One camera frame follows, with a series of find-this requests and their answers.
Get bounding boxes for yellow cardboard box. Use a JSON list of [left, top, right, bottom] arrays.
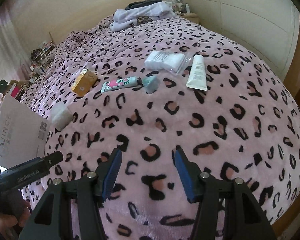
[[71, 68, 98, 97]]

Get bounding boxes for white cream tube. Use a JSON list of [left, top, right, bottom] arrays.
[[186, 55, 207, 91]]

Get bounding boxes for clear bag cotton pads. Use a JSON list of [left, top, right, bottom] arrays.
[[144, 50, 192, 75]]

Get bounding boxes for cluttered nightstand shelf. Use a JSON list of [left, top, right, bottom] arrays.
[[30, 41, 55, 67]]

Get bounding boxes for pink shoe box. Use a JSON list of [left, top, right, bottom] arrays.
[[9, 84, 21, 98]]

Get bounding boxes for green baseball cap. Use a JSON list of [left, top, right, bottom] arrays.
[[0, 79, 11, 95]]

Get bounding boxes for black flat case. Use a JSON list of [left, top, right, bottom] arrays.
[[125, 0, 162, 10]]

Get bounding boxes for light wooden bedside table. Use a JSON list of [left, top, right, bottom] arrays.
[[181, 13, 200, 24]]

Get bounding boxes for white wardrobe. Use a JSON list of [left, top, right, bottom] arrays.
[[187, 0, 300, 80]]

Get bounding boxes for white cardboard box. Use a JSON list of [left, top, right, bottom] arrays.
[[0, 95, 50, 169]]

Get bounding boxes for person left hand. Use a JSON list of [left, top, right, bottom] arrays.
[[0, 199, 31, 239]]

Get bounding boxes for white folded clothes pile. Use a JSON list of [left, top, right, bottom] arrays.
[[110, 2, 176, 31]]

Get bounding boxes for floral teal folding umbrella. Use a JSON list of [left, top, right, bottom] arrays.
[[101, 76, 142, 93]]

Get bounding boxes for pink leopard print blanket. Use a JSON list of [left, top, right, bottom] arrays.
[[21, 16, 300, 239]]

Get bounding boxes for teal small pouch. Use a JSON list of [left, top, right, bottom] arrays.
[[142, 76, 160, 94]]

